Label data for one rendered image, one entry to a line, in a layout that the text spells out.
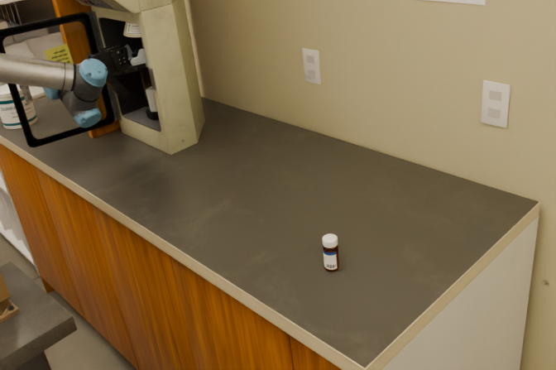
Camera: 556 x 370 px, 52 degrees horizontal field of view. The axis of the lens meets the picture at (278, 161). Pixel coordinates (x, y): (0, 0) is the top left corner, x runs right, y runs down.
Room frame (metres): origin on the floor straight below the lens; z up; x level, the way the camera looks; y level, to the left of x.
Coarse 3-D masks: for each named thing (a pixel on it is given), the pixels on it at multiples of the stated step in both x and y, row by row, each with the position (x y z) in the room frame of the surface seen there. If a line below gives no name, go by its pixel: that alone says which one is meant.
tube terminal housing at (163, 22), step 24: (144, 0) 1.71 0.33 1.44; (168, 0) 1.76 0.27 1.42; (144, 24) 1.70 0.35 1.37; (168, 24) 1.75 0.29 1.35; (144, 48) 1.72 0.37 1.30; (168, 48) 1.74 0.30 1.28; (192, 48) 1.96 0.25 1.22; (168, 72) 1.73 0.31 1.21; (192, 72) 1.89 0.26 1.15; (168, 96) 1.72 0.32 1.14; (192, 96) 1.82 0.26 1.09; (120, 120) 1.93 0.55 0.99; (168, 120) 1.71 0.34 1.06; (192, 120) 1.77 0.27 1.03; (168, 144) 1.70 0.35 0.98; (192, 144) 1.76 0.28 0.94
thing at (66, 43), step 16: (64, 16) 1.88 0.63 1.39; (32, 32) 1.82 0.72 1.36; (48, 32) 1.85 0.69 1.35; (64, 32) 1.87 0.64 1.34; (80, 32) 1.90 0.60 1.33; (16, 48) 1.79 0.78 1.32; (32, 48) 1.82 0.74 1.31; (48, 48) 1.84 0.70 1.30; (64, 48) 1.87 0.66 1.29; (80, 48) 1.89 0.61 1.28; (32, 96) 1.79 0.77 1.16; (32, 112) 1.79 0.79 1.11; (48, 112) 1.81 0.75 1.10; (64, 112) 1.84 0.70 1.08; (32, 128) 1.78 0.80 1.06; (48, 128) 1.80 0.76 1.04; (64, 128) 1.83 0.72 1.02
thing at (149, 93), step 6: (132, 54) 1.84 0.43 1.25; (138, 72) 1.84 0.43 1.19; (144, 72) 1.81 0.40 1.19; (144, 78) 1.81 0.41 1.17; (150, 78) 1.81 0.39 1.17; (144, 84) 1.82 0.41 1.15; (150, 84) 1.81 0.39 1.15; (144, 90) 1.82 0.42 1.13; (150, 90) 1.81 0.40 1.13; (144, 96) 1.84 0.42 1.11; (150, 96) 1.81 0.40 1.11; (150, 102) 1.82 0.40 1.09; (150, 108) 1.82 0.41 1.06; (156, 108) 1.81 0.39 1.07
